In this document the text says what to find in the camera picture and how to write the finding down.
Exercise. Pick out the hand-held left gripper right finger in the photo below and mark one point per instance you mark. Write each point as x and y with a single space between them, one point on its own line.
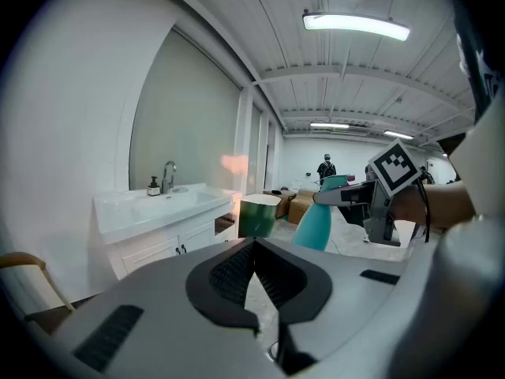
347 290

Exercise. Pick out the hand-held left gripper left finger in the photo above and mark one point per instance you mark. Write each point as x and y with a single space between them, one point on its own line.
158 310

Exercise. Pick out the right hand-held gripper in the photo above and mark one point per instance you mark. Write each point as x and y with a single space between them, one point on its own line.
380 211

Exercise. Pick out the teal cleaning sponge brush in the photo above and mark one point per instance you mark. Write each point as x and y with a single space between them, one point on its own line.
311 227

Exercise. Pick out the person's right forearm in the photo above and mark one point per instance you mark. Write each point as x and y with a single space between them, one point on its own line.
438 207

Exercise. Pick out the large cardboard box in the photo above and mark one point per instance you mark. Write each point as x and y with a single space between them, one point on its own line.
300 207

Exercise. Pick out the cardboard box with hole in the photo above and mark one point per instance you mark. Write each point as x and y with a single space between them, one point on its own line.
286 203

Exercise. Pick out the long ceiling light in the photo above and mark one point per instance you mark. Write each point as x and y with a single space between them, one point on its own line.
329 125
355 25
398 134

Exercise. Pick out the green and white tub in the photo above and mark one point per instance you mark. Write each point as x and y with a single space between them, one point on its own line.
256 219

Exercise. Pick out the white rectangular sink basin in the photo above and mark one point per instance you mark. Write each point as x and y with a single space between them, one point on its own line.
118 211

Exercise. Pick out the chrome faucet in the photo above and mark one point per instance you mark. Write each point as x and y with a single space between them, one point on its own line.
165 180

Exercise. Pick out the wooden chair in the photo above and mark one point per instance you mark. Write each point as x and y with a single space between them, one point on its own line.
23 257

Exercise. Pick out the person's black printed t-shirt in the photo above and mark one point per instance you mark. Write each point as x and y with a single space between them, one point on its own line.
481 73

